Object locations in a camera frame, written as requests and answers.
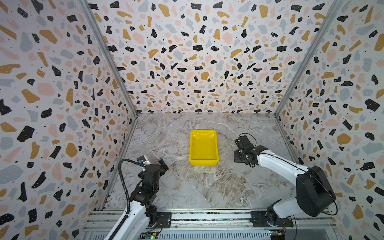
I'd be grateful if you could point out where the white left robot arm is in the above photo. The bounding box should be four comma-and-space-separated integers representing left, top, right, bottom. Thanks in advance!
105, 156, 169, 240

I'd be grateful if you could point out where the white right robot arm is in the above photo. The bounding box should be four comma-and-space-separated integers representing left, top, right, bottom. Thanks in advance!
234, 135, 336, 227

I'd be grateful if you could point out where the yellow plastic bin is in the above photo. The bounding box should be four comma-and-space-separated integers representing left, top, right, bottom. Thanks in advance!
189, 130, 219, 166

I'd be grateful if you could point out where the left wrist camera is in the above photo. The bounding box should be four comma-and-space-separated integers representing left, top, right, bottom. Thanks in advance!
137, 155, 151, 166

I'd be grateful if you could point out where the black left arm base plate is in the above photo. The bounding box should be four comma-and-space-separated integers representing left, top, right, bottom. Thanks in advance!
148, 212, 172, 229

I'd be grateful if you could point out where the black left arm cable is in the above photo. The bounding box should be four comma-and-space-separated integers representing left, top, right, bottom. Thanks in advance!
107, 158, 146, 240

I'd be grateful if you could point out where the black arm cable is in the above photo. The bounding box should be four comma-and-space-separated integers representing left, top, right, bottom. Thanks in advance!
238, 132, 339, 217
107, 158, 146, 240

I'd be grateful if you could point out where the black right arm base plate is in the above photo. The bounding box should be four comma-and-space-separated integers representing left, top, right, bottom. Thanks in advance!
250, 211, 294, 228

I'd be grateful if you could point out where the aluminium front rail frame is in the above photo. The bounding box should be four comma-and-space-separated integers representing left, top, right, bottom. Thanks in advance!
80, 209, 343, 240

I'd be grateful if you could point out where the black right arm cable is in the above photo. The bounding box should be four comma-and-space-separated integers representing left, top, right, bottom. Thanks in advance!
238, 132, 339, 217

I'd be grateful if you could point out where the aluminium corner post left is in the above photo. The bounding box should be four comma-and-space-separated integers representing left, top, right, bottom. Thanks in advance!
78, 0, 138, 120

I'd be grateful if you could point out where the aluminium corner post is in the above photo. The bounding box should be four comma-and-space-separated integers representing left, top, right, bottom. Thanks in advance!
78, 0, 138, 120
274, 0, 343, 119

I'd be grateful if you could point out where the aluminium corner post right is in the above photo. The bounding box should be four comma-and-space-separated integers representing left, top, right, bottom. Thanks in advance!
274, 0, 343, 119

